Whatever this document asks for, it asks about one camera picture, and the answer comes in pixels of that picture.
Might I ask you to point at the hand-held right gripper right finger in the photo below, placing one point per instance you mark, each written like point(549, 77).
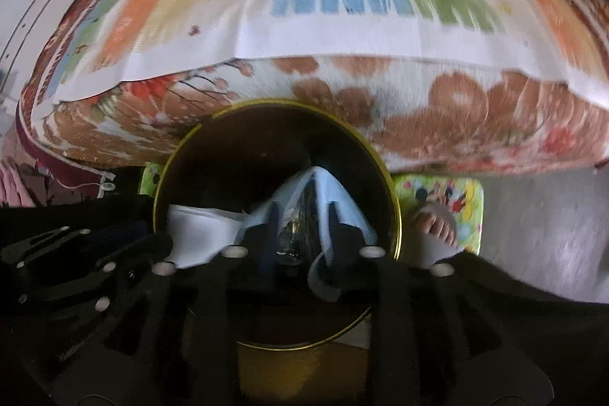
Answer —
point(347, 230)

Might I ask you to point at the person's bare foot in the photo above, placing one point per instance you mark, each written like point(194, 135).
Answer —
point(435, 230)

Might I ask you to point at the striped colourful bed sheet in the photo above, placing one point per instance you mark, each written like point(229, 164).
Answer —
point(452, 116)

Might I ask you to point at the blue face mask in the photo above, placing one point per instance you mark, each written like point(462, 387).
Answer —
point(328, 192)

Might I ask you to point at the striped colourful blanket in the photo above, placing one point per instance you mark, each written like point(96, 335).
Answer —
point(333, 35)

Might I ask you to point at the person's black trousers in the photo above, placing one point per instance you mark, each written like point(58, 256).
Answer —
point(547, 301)

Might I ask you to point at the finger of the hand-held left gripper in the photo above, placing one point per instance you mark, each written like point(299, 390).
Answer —
point(114, 287)
point(121, 234)

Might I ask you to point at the brown round bin gold rim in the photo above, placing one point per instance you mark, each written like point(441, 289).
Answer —
point(238, 158)

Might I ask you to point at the colourful cartoon floor mat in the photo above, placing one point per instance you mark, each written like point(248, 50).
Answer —
point(447, 196)

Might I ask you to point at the dark red cloth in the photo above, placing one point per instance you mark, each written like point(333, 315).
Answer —
point(62, 158)

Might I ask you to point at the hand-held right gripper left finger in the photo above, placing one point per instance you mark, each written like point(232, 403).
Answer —
point(257, 244)

